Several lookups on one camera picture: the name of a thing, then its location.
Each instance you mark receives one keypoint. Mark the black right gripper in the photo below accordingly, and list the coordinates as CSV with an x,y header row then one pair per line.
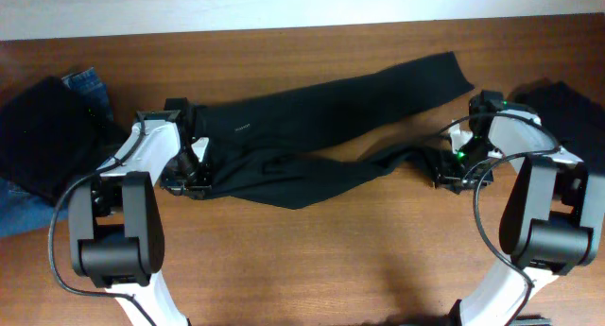
x,y
445,172

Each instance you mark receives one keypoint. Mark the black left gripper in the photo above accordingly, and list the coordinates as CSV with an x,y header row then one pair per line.
x,y
190,185

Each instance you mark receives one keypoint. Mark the black pants with red waistband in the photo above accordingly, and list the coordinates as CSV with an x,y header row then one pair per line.
x,y
262,149

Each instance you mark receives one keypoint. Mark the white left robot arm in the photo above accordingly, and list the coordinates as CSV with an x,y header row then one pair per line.
x,y
115,230

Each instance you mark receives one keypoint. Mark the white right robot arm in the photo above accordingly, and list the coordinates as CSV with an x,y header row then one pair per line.
x,y
553,137

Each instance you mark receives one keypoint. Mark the black folded garment right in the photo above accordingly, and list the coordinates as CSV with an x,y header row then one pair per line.
x,y
574,119

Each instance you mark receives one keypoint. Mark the black folded garment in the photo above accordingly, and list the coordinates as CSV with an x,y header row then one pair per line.
x,y
50,134
574,119

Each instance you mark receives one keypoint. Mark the black folded garment left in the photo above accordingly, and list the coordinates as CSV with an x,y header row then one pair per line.
x,y
50,134

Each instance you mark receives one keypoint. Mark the blue denim jeans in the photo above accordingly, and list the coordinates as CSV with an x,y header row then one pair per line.
x,y
23,212

